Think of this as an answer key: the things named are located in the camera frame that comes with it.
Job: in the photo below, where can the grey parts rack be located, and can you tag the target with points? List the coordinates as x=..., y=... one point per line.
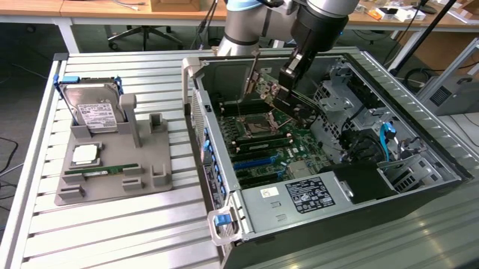
x=104, y=157

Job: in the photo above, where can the open black PC case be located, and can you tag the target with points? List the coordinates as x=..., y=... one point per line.
x=336, y=232

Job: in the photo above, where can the black round stand base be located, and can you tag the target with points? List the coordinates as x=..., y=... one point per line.
x=425, y=9

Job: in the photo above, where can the graphics card with metal bracket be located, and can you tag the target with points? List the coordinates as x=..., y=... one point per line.
x=299, y=109

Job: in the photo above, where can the metal disk bay cage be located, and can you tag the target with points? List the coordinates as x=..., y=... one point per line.
x=332, y=103

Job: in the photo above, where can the black plastic air shroud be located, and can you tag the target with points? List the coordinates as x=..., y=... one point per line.
x=359, y=182

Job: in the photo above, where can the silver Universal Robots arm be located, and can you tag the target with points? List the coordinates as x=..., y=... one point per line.
x=243, y=22

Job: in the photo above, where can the green motherboard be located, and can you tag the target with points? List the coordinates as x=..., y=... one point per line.
x=307, y=145

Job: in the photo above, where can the small white box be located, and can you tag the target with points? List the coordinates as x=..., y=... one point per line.
x=411, y=16

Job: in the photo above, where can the black installed RAM stick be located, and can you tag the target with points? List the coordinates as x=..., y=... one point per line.
x=261, y=146

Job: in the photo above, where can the silver CPU chip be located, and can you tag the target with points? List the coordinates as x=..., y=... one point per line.
x=85, y=154

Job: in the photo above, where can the office chair star base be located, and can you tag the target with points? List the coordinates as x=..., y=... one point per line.
x=146, y=30

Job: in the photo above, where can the white device with black top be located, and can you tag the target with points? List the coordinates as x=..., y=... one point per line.
x=385, y=14

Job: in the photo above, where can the hard disk in blue caddy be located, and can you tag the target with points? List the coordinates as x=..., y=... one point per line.
x=93, y=112

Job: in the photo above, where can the grey power supply unit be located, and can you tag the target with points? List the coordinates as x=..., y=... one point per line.
x=261, y=213

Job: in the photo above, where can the grey computer tower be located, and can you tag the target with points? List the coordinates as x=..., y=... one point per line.
x=460, y=98

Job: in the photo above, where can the black tripod pole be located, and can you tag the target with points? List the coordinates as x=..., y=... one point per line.
x=423, y=36

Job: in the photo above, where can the open metal socket cover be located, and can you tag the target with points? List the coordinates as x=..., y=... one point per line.
x=280, y=119

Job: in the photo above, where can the silver chipset heatsink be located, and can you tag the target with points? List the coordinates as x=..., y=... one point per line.
x=300, y=168

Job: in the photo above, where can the brown cardboard box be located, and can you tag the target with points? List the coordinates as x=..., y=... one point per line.
x=174, y=5

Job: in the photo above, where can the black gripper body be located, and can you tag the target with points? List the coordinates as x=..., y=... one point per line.
x=317, y=30

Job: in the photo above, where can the CPU socket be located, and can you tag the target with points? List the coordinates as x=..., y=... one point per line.
x=256, y=126

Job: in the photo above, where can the perforated metal disk bay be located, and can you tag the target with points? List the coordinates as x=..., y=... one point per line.
x=407, y=179

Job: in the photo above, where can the wooden desk white frame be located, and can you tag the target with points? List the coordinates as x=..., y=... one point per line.
x=74, y=8
x=373, y=23

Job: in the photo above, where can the green RAM stick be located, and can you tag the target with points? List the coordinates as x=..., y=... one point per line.
x=108, y=169

